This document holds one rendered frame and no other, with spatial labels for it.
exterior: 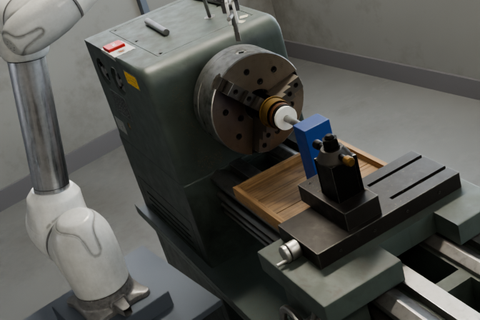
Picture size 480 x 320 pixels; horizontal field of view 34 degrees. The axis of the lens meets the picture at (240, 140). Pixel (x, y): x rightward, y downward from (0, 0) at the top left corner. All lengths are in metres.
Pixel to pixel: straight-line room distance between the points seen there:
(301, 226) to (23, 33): 0.80
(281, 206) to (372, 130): 2.20
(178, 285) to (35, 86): 0.68
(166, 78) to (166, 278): 0.58
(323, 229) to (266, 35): 0.80
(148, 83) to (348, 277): 0.89
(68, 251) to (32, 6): 0.62
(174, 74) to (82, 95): 2.53
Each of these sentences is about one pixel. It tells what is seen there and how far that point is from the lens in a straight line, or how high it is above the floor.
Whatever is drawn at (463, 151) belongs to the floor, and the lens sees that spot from 4.00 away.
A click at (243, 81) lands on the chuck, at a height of 1.17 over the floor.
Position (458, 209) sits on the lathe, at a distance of 1.95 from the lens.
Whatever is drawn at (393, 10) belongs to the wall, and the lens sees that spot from 4.63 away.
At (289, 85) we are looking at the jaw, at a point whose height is 1.11.
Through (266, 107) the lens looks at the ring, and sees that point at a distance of 2.21.
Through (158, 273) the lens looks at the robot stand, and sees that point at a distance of 2.33.
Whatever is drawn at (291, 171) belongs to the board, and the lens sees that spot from 2.33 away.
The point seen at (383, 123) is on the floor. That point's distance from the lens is 4.38.
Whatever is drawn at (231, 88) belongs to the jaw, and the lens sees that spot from 2.22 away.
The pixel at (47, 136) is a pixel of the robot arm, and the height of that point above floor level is 1.25.
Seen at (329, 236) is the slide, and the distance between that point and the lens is 1.86.
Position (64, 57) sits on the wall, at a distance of 4.77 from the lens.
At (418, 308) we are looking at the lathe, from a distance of 1.79.
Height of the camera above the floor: 2.03
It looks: 26 degrees down
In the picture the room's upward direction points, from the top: 17 degrees counter-clockwise
